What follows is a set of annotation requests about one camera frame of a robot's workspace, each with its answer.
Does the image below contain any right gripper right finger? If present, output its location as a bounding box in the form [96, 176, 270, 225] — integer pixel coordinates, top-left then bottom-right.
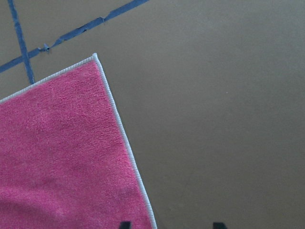
[213, 222, 227, 229]

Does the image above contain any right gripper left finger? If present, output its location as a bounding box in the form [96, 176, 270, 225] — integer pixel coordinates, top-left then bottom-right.
[120, 221, 131, 229]

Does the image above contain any pink towel with white edge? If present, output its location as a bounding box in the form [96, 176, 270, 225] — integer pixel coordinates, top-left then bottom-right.
[0, 54, 157, 229]

